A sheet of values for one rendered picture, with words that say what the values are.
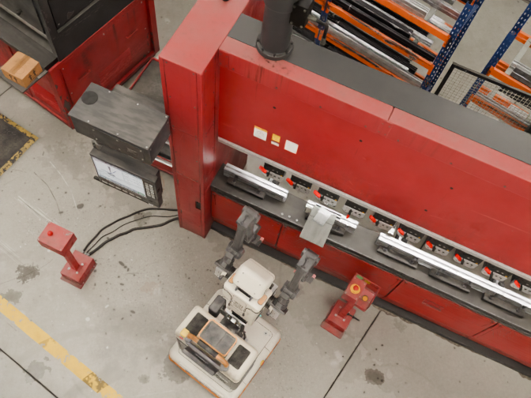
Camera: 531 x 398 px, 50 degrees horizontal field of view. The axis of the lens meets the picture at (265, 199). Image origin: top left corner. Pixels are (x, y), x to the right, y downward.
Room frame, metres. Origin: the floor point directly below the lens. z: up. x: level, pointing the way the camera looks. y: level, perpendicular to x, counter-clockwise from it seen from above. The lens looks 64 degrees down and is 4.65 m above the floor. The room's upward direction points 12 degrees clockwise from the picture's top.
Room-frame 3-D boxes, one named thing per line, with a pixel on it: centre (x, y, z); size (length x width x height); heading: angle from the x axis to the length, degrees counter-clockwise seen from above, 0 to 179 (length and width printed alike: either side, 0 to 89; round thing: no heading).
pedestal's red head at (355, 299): (1.30, -0.81, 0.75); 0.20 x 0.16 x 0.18; 68
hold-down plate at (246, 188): (1.87, 0.16, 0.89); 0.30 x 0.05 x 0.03; 76
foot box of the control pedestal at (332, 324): (1.27, -0.80, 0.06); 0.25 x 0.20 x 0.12; 158
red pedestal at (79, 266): (1.23, 1.40, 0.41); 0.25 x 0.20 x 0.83; 166
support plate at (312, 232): (1.63, -0.40, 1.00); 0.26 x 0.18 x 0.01; 166
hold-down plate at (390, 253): (1.57, -1.01, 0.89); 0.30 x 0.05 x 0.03; 76
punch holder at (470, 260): (1.54, -1.38, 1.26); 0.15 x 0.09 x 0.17; 76
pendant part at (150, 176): (1.53, 0.87, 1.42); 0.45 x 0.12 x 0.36; 76
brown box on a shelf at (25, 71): (2.40, 2.03, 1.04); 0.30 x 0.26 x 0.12; 64
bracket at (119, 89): (1.83, 0.89, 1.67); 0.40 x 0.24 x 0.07; 76
